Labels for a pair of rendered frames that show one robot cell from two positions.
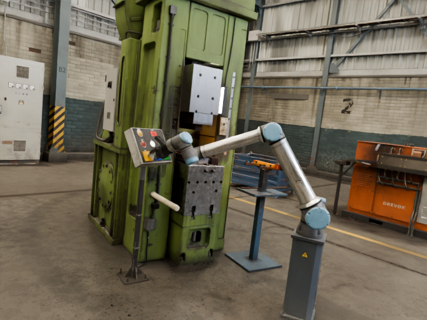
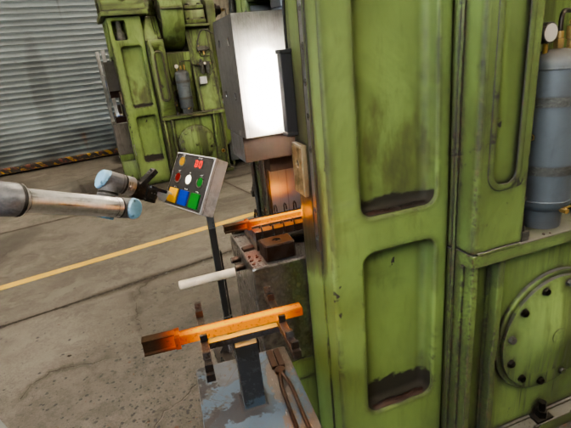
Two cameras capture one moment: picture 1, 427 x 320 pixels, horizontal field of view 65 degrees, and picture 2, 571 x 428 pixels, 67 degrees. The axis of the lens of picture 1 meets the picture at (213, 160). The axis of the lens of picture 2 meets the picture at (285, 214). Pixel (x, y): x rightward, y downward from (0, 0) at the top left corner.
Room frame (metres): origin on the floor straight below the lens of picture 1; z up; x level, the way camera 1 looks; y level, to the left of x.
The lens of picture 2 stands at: (3.59, -1.39, 1.63)
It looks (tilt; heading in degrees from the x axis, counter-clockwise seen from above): 20 degrees down; 107
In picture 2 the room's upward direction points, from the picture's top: 6 degrees counter-clockwise
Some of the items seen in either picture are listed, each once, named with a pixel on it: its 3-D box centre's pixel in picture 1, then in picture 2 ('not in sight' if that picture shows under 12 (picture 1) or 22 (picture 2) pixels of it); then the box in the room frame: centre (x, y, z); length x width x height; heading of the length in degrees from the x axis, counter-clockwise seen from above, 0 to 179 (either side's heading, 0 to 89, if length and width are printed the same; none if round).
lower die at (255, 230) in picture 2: (187, 156); (296, 222); (3.13, 0.25, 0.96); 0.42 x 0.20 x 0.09; 35
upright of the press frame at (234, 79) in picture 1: (213, 136); (373, 195); (3.47, 0.02, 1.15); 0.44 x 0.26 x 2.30; 35
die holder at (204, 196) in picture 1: (189, 183); (308, 282); (3.17, 0.21, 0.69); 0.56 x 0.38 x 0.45; 35
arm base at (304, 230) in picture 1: (310, 227); not in sight; (2.29, -0.73, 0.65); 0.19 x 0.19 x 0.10
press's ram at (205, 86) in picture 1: (197, 91); (286, 72); (3.16, 0.21, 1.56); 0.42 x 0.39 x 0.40; 35
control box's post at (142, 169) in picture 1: (138, 211); (218, 271); (2.58, 0.54, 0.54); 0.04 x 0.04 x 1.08; 35
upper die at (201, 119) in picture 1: (190, 117); (289, 137); (3.13, 0.25, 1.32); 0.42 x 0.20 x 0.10; 35
